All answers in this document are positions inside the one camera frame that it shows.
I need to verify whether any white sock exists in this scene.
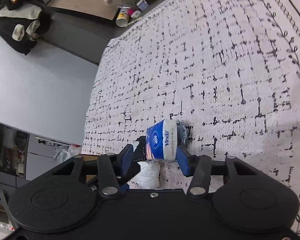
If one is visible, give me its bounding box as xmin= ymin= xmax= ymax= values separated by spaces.
xmin=135 ymin=161 xmax=161 ymax=189

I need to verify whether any blue denim fabric toy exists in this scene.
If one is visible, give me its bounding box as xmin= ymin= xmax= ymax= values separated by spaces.
xmin=176 ymin=120 xmax=192 ymax=146

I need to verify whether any blue tissue pack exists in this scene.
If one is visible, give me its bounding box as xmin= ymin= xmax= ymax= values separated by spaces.
xmin=146 ymin=120 xmax=178 ymax=161

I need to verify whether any brown cardboard box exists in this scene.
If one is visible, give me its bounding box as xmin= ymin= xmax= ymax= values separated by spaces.
xmin=80 ymin=154 xmax=98 ymax=187

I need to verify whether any black sock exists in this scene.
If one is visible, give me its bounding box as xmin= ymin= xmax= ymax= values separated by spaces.
xmin=132 ymin=136 xmax=147 ymax=163

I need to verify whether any white plastic bag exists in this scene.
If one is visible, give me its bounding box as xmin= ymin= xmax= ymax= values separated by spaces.
xmin=54 ymin=145 xmax=82 ymax=163

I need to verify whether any white kitchen cabinet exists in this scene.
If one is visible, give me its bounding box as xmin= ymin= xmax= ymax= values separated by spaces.
xmin=0 ymin=123 xmax=71 ymax=205

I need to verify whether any white black patterned bedspread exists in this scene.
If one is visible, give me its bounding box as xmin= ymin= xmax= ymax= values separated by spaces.
xmin=82 ymin=0 xmax=300 ymax=236

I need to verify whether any grey door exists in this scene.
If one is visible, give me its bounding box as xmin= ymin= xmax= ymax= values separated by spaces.
xmin=5 ymin=0 xmax=188 ymax=66

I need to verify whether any white paper cup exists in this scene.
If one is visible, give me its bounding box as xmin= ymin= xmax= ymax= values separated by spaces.
xmin=115 ymin=7 xmax=130 ymax=28

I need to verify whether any small lavender box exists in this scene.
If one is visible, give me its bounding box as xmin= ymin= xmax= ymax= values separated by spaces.
xmin=136 ymin=0 xmax=149 ymax=11

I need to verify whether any hanging dark jacket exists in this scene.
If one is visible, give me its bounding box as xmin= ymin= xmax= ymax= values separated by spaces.
xmin=0 ymin=0 xmax=51 ymax=55

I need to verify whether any dark wooden picture frame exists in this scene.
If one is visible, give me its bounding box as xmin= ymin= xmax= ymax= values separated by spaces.
xmin=47 ymin=0 xmax=119 ymax=21

